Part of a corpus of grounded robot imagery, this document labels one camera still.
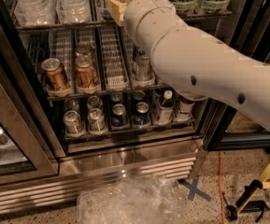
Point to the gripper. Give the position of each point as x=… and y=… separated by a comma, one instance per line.
x=144, y=13

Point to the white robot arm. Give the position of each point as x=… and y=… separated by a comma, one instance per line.
x=189, y=59

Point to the silver diet coke can rear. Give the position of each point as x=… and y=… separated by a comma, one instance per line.
x=137, y=51

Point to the silver diet coke can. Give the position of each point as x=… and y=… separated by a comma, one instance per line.
x=143, y=69
x=137, y=51

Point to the brown root beer can rear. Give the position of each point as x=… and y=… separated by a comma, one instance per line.
x=84, y=49

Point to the brown root beer can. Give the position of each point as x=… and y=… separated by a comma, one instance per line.
x=86, y=71
x=84, y=49
x=55, y=74

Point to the silver diet coke can front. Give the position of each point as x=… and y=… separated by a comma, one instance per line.
x=143, y=69

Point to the brown root beer can front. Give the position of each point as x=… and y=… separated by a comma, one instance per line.
x=86, y=71

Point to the blue pepsi can rear right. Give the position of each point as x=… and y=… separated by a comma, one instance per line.
x=138, y=96

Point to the blue pepsi can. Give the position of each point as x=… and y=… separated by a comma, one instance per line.
x=141, y=115
x=119, y=115
x=116, y=98
x=138, y=96

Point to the blue pepsi can rear left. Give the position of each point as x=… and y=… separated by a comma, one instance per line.
x=116, y=98

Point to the brown root beer can left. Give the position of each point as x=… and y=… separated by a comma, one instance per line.
x=55, y=74

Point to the silver green can rear right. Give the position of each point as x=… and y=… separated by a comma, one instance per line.
x=94, y=102

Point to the silver green can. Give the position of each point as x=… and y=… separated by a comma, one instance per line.
x=72, y=122
x=71, y=105
x=94, y=102
x=96, y=120

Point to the stainless steel fridge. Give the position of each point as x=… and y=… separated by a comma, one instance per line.
x=174, y=150

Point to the silver green can rear left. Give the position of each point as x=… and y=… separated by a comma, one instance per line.
x=71, y=105

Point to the blue pepsi can front left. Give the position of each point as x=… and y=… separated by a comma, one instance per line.
x=119, y=115

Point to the blue pepsi can front right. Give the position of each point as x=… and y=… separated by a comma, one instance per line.
x=141, y=115

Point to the silver green can front right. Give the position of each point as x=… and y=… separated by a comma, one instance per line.
x=96, y=120

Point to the silver green can front left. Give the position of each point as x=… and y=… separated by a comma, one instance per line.
x=72, y=122

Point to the fridge glass door right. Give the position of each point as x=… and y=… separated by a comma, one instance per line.
x=248, y=31

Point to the fridge glass door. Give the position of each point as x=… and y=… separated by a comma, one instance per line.
x=18, y=125
x=248, y=31

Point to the fridge glass door left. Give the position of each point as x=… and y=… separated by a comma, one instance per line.
x=18, y=125

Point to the clear water bottle right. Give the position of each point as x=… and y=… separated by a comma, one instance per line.
x=73, y=11

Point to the clear water bottle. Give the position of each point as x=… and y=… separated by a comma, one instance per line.
x=35, y=12
x=73, y=11

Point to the clear water bottle left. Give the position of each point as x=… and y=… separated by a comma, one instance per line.
x=35, y=12

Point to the iced tea bottle left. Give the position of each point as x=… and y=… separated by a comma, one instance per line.
x=164, y=108

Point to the iced tea bottle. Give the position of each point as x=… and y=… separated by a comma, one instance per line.
x=184, y=109
x=164, y=108

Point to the iced tea bottle right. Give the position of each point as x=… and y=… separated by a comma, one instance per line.
x=184, y=109

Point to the clear plastic bin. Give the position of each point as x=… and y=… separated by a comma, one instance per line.
x=140, y=200

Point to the blue tape cross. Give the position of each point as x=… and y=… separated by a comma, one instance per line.
x=194, y=190

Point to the yellow black wheeled stand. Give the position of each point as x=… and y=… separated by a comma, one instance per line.
x=245, y=204

